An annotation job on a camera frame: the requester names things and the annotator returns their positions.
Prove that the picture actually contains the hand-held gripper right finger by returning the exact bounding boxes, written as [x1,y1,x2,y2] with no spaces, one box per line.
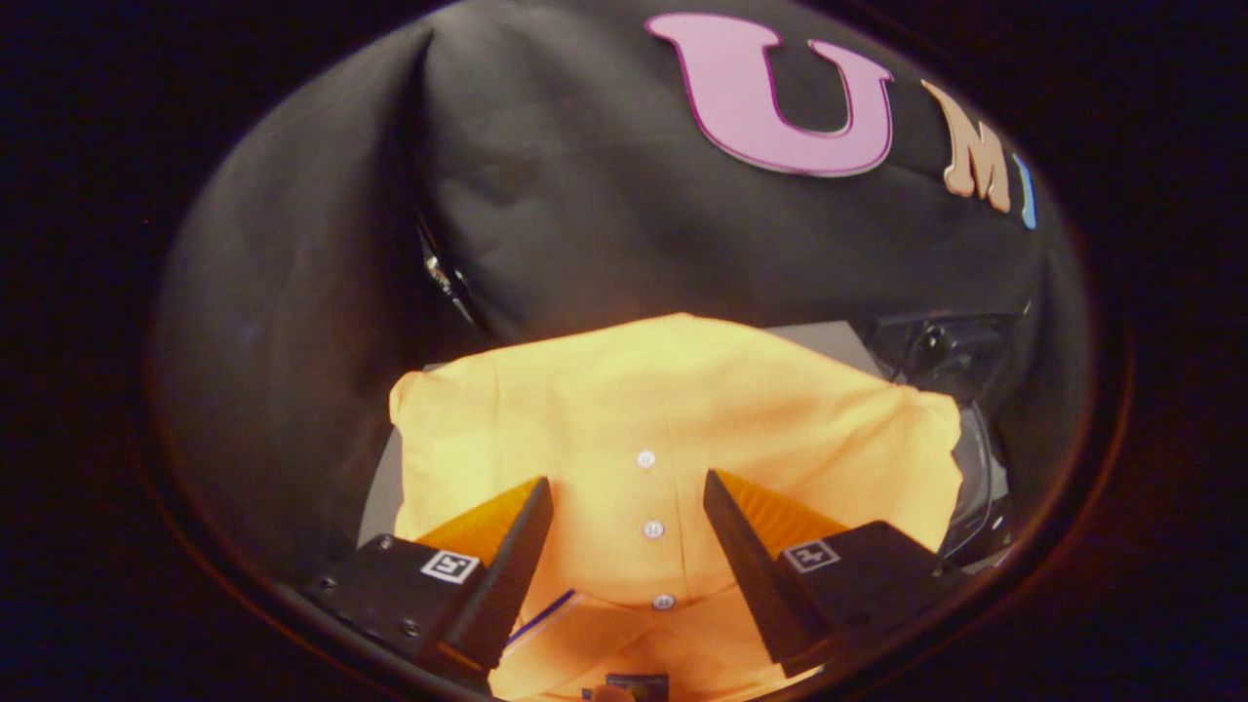
[702,468,972,680]

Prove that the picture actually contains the grey cabinet with black sides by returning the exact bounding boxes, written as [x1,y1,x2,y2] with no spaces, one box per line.
[359,320,890,547]

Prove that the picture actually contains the black metal stand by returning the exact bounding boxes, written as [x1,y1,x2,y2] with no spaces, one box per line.
[417,216,481,325]

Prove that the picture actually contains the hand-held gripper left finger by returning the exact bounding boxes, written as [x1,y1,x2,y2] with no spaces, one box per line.
[302,476,555,685]

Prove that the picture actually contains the orange button shirt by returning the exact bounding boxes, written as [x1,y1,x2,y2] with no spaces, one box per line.
[390,312,966,702]

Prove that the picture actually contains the grey washing machine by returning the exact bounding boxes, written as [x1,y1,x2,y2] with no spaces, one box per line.
[931,395,1020,571]

